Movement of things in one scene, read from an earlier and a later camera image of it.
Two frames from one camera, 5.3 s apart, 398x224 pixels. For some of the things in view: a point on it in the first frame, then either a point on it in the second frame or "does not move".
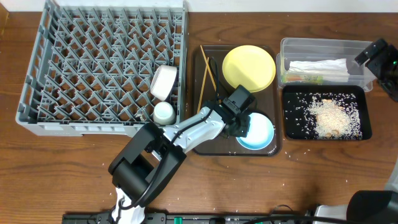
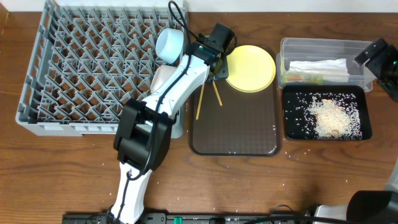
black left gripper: x=245 y=124 to x=221 y=63
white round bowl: x=163 y=79 does not move
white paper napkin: x=332 y=70 does not move
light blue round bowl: x=260 y=132 to x=169 y=45
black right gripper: x=388 y=51 does not move
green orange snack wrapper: x=306 y=79 does not move
